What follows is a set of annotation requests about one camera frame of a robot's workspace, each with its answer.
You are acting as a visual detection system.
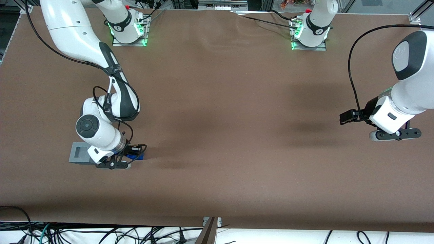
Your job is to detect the white power strip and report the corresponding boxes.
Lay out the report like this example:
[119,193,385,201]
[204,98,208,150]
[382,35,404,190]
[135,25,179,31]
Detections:
[198,0,249,11]

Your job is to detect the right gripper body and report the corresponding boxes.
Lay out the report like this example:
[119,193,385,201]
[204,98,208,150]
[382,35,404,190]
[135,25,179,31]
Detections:
[87,144,131,164]

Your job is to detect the metal table edge bracket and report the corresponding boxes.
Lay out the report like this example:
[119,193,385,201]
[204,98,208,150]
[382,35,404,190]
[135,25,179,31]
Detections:
[202,217,223,228]

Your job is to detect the black cable across cover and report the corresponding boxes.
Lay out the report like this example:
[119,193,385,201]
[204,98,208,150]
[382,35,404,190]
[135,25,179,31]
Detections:
[232,11,296,29]

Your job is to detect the black curled floor cable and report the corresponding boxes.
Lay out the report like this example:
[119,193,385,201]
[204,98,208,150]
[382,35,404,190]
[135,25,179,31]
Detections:
[356,230,372,244]

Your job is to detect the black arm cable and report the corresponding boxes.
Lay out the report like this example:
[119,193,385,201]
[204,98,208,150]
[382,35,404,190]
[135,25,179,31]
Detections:
[24,0,147,163]
[348,24,423,121]

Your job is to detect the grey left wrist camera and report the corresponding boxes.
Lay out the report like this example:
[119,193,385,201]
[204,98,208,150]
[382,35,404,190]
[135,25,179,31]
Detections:
[369,127,422,142]

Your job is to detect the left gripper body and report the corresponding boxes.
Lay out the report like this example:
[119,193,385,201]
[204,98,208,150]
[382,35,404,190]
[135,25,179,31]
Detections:
[364,96,415,135]

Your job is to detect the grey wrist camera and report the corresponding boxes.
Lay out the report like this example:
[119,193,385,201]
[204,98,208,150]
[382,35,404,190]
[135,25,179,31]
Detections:
[95,160,132,170]
[369,127,422,142]

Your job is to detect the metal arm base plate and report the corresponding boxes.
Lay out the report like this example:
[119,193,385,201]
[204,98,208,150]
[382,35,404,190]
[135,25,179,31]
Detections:
[289,18,328,52]
[112,13,150,47]

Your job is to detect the gray square base block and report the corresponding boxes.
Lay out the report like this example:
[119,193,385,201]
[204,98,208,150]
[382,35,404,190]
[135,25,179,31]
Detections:
[68,142,97,165]

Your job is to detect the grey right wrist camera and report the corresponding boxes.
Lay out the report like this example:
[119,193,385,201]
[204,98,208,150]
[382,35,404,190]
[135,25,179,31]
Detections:
[95,160,132,170]

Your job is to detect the teal floor cable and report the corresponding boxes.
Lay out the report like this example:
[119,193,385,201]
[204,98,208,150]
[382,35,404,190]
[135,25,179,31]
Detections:
[38,223,52,244]

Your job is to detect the aluminium profile post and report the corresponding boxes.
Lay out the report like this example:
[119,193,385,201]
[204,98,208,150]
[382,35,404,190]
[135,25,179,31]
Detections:
[194,217,218,244]

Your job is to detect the black looping floor cable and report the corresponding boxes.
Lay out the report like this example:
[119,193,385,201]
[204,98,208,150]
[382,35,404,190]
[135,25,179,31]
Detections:
[0,205,33,244]

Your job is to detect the brown table cover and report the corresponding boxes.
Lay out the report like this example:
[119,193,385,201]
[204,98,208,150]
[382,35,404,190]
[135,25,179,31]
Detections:
[0,6,434,234]

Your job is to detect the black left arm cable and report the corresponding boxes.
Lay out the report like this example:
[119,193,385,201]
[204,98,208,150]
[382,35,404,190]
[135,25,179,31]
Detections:
[348,24,423,121]

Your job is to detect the aluminium frame corner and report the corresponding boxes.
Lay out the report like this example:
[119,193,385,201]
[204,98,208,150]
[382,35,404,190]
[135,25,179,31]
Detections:
[408,0,434,25]

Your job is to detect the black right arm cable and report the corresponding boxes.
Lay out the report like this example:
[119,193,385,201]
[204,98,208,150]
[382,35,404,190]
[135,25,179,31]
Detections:
[24,0,147,163]

